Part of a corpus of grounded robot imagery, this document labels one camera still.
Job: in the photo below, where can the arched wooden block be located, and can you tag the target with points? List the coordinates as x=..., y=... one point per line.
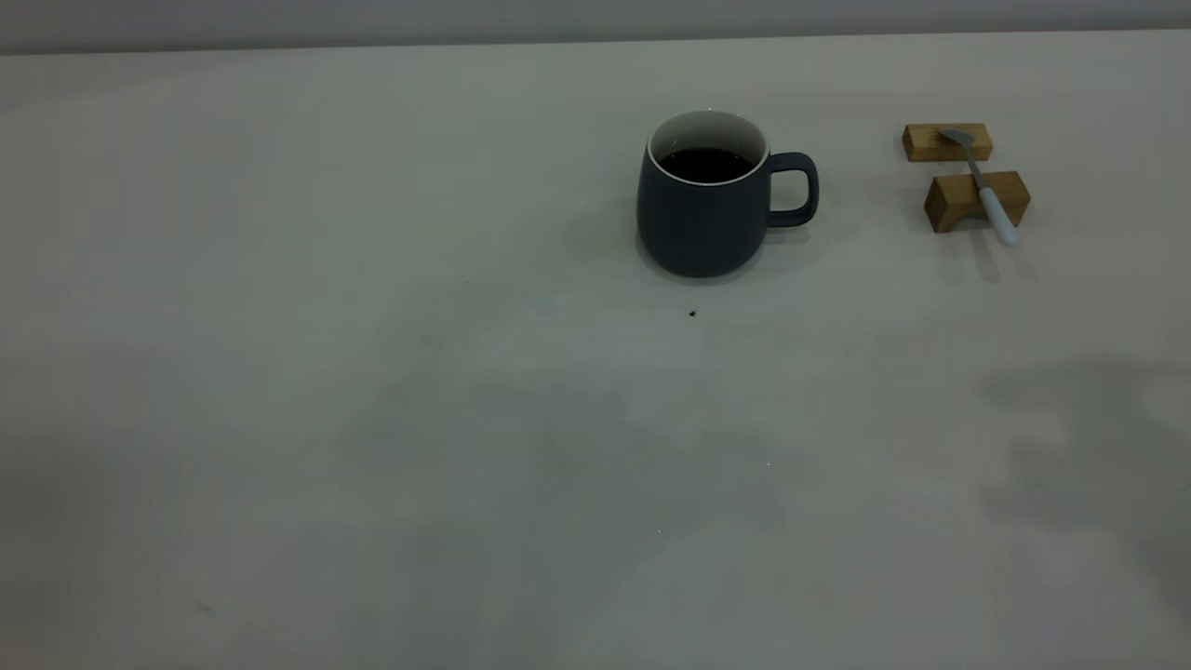
x=958, y=195

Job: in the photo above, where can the dark grey ceramic mug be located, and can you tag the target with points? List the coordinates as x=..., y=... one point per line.
x=702, y=228

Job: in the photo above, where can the dark coffee liquid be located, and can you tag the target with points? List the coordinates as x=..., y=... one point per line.
x=705, y=166

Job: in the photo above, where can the flat rectangular wooden block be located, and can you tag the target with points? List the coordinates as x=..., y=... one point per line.
x=921, y=142

